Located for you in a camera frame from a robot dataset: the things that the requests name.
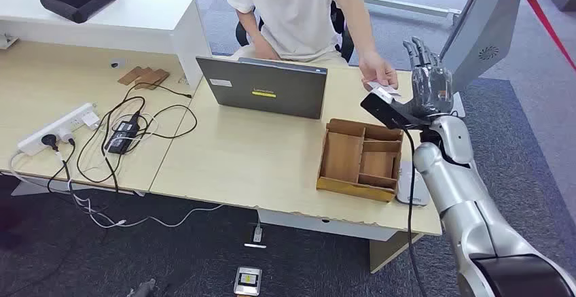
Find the person's left hand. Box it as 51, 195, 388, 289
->
358, 52, 399, 92

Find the person's right hand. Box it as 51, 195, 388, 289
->
251, 38, 281, 61

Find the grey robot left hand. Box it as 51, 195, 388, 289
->
126, 278, 157, 297

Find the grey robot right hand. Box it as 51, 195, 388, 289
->
393, 36, 454, 118

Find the white ID card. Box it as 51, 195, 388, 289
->
366, 81, 402, 102

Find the person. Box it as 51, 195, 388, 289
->
226, 0, 399, 92

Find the grey card reader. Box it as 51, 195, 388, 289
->
395, 160, 431, 207

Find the grey laptop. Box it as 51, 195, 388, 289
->
196, 56, 329, 120

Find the black office chair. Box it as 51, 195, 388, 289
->
235, 1, 355, 64

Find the silver kiosk screen stand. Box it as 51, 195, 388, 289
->
438, 0, 576, 120

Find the wooden compartment organizer box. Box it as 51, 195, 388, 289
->
315, 118, 403, 203

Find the silver floor socket box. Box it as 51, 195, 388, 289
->
233, 266, 263, 297

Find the brown wooden piece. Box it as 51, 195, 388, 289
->
134, 68, 171, 92
118, 66, 144, 86

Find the white floor plug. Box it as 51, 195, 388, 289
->
243, 222, 267, 250

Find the red floor strip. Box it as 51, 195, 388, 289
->
522, 0, 576, 73

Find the white raised counter shelf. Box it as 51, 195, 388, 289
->
0, 0, 213, 92

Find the black laptop power adapter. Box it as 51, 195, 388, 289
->
104, 112, 142, 156

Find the white desk front beam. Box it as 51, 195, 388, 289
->
257, 208, 399, 242

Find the beige desk leg panel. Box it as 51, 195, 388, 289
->
369, 230, 424, 274

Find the white charger plug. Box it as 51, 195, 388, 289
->
82, 111, 101, 130

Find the white power strip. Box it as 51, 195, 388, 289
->
17, 102, 101, 157

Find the small white desk object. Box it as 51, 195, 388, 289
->
0, 33, 20, 51

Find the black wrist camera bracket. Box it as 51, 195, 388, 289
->
359, 91, 429, 130

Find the white cable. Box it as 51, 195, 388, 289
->
7, 150, 225, 230

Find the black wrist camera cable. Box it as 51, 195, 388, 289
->
401, 126, 429, 297

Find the black adapter cable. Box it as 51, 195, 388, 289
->
75, 81, 199, 186

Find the black plug with cable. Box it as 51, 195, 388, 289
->
41, 133, 78, 197

